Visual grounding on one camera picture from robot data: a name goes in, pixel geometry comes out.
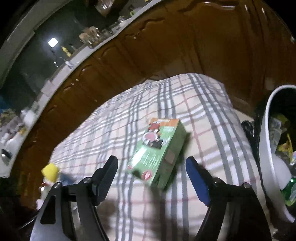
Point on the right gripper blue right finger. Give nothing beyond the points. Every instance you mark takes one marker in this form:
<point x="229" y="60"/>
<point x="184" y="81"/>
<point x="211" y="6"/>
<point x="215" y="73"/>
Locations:
<point x="200" y="178"/>

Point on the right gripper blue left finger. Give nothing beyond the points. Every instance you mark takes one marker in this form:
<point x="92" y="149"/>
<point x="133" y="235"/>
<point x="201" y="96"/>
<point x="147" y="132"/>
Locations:
<point x="103" y="178"/>

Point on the green carton box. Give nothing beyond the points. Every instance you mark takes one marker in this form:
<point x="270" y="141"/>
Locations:
<point x="157" y="151"/>

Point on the green shiny wrapper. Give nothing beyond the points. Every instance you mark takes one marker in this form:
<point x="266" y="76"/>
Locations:
<point x="289" y="192"/>

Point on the white round trash bin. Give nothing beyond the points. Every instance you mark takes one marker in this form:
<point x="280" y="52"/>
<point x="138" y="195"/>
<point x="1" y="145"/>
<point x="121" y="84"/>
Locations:
<point x="266" y="151"/>

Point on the white kitchen countertop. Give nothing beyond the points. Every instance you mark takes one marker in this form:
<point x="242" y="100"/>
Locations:
<point x="30" y="117"/>

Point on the brown wooden kitchen cabinets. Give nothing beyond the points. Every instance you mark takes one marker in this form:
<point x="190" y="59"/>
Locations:
<point x="243" y="44"/>

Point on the plaid tablecloth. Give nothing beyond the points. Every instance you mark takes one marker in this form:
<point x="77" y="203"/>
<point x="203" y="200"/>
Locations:
<point x="215" y="138"/>

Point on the yellow foam net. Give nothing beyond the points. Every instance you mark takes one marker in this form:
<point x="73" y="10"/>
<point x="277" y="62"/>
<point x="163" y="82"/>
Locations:
<point x="50" y="172"/>

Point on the small white bottle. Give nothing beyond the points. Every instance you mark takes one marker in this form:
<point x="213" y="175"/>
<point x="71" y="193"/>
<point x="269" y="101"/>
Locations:
<point x="44" y="190"/>

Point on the yellow bottle on counter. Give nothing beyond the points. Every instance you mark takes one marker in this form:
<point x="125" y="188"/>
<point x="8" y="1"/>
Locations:
<point x="66" y="51"/>

